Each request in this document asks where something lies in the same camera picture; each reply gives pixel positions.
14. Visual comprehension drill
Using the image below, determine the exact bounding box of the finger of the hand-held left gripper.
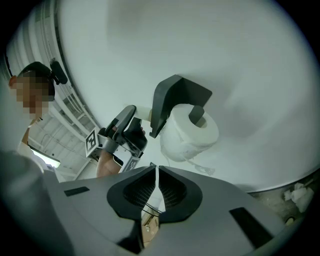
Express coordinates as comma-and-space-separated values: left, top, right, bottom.
128, 116, 143, 133
112, 104, 137, 141

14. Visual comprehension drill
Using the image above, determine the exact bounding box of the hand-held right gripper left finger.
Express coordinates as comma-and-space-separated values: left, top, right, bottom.
48, 164, 159, 256

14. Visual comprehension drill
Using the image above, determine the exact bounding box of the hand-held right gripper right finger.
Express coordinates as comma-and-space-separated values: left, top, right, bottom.
149, 164, 286, 256

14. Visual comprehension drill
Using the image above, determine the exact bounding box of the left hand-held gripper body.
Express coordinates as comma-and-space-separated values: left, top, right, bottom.
84, 117, 148, 174

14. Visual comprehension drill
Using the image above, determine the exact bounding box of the small white paper roll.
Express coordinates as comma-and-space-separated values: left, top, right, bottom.
134, 105, 154, 123

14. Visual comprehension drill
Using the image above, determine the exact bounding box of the dark grey toilet paper holder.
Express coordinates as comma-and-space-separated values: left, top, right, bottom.
149, 74, 213, 140

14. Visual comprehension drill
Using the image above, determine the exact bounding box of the large white toilet paper roll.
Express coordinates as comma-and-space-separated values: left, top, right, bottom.
159, 101, 220, 176

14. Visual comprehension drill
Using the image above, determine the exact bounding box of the person's left forearm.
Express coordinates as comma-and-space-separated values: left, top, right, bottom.
95, 149, 121, 179

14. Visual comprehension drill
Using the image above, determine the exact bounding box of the brown cardboard box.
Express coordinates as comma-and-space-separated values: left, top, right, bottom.
141, 216, 160, 248

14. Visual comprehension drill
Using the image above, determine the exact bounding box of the ceiling light panel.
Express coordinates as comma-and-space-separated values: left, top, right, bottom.
28, 146, 62, 169

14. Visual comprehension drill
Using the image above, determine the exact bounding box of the crumpled white tissue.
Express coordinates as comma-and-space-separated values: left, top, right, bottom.
283, 181, 315, 214

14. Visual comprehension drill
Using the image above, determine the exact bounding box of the person's head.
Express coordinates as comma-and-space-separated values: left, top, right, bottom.
8, 61, 56, 121

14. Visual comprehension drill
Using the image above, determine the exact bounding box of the black head-mounted camera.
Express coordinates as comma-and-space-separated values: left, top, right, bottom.
48, 57, 69, 86

